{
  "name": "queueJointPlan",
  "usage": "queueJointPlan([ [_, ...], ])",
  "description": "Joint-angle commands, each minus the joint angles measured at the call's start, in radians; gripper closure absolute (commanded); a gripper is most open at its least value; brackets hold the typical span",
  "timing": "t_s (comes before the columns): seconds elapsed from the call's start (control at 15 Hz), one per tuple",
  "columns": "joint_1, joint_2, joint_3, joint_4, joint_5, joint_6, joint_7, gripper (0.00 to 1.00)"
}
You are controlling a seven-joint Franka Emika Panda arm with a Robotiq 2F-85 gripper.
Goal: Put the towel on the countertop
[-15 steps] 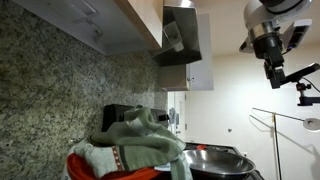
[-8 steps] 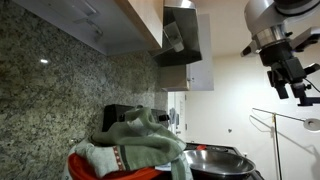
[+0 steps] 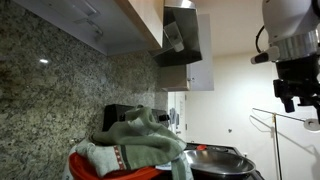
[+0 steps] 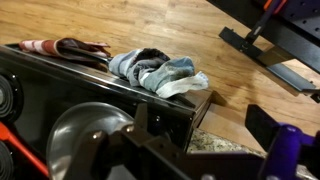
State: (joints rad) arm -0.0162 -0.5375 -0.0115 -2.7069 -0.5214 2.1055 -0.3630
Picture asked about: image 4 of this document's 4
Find black coil stove burner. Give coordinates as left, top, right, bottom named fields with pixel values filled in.
left=0, top=68, right=24, bottom=124
left=0, top=140, right=15, bottom=180

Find orange handled black clamp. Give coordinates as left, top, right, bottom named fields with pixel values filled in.
left=244, top=0, right=288, bottom=44

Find black robot mounting stand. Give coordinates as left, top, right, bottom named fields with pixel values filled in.
left=205, top=0, right=320, bottom=103

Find red white striped towel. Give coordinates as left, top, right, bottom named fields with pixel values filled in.
left=18, top=37, right=112, bottom=63

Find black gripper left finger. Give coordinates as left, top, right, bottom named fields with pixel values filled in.
left=63, top=102, right=150, bottom=180

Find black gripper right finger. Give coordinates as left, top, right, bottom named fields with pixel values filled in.
left=245, top=104, right=316, bottom=180

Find stainless steel frying pan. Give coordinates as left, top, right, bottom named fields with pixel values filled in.
left=46, top=101, right=136, bottom=180

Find blue grey striped towel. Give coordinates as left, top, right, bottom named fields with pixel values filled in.
left=108, top=47, right=210, bottom=99

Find black electric stove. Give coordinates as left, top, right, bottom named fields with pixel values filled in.
left=0, top=43, right=214, bottom=180

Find red handled utensil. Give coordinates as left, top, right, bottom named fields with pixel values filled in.
left=0, top=121, right=50, bottom=178

